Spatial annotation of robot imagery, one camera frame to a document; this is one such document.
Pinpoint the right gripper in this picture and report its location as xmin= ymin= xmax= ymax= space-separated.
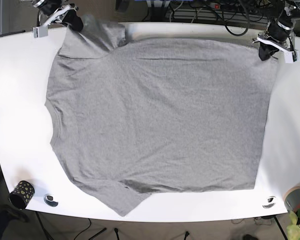
xmin=32 ymin=2 xmax=84 ymax=39

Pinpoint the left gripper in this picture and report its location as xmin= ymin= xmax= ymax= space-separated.
xmin=253 ymin=18 xmax=299 ymax=64

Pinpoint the light grey T-shirt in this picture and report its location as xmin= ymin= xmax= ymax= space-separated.
xmin=45 ymin=16 xmax=278 ymax=216

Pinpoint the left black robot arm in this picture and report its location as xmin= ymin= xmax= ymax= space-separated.
xmin=221 ymin=0 xmax=300 ymax=64

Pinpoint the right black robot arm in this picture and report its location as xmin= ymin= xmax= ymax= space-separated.
xmin=30 ymin=0 xmax=84 ymax=39

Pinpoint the grey tape roll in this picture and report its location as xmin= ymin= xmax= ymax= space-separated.
xmin=283 ymin=187 xmax=300 ymax=213

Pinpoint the green potted plant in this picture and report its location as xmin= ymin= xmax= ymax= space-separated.
xmin=286 ymin=208 xmax=300 ymax=240

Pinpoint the black gold-dotted cup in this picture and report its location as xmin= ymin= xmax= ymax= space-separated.
xmin=9 ymin=180 xmax=35 ymax=210

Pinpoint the right table cable grommet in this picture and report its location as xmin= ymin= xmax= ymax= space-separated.
xmin=262 ymin=196 xmax=276 ymax=209

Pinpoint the table cable grommet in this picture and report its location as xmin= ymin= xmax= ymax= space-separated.
xmin=43 ymin=194 xmax=59 ymax=207
xmin=262 ymin=196 xmax=276 ymax=209

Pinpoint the left table cable grommet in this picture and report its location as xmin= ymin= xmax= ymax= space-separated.
xmin=43 ymin=194 xmax=59 ymax=207

